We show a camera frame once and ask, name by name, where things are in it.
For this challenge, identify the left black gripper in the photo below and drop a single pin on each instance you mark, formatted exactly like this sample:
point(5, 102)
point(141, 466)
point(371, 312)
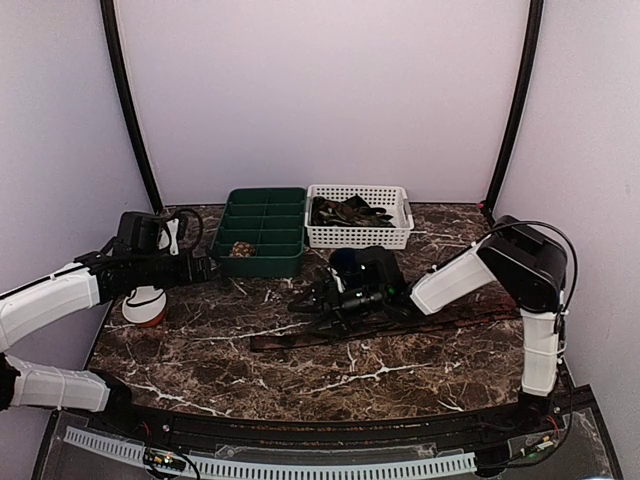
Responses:
point(201, 267)

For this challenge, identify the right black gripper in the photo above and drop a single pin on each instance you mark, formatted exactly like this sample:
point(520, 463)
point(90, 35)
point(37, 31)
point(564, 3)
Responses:
point(336, 314)

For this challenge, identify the brown red floral tie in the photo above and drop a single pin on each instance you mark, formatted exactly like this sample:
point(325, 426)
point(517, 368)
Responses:
point(451, 318)

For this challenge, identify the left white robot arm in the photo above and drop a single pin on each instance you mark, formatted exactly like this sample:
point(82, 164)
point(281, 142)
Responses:
point(142, 282)

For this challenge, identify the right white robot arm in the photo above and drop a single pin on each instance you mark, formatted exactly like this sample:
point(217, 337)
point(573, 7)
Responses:
point(536, 264)

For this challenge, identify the camouflage ties pile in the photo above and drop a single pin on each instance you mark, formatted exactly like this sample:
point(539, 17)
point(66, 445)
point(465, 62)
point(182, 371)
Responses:
point(353, 212)

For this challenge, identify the rolled brown tie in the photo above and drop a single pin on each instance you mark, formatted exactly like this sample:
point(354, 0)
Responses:
point(242, 249)

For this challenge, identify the blue enamel mug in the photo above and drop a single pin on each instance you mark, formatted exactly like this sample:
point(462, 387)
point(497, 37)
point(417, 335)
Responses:
point(345, 263)

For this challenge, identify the green compartment tray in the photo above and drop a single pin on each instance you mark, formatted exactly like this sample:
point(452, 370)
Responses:
point(271, 219)

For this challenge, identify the white orange bowl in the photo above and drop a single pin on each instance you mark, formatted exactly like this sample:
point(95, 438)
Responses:
point(145, 306)

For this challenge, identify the white plastic basket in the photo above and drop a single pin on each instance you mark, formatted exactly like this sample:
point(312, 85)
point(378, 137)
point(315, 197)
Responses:
point(393, 199)

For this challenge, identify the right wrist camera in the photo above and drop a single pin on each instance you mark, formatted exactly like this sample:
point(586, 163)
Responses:
point(378, 269)

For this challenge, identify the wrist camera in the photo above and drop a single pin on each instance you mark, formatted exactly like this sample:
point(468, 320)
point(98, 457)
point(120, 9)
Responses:
point(143, 234)
point(378, 269)

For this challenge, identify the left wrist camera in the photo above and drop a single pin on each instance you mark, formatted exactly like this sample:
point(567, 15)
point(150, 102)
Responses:
point(143, 234)

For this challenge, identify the black front rail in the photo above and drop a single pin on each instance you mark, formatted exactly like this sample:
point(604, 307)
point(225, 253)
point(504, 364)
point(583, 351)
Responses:
point(186, 430)

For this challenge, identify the white cable duct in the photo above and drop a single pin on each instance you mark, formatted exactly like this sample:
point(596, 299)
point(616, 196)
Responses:
point(241, 462)

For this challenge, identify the left black frame post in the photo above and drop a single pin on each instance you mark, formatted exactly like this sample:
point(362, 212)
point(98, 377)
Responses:
point(128, 109)

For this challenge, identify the black frame post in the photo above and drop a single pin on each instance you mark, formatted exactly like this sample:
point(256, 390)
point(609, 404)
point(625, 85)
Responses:
point(128, 109)
point(530, 42)

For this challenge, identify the right black frame post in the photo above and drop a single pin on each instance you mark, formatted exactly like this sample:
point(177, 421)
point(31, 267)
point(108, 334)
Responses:
point(530, 42)

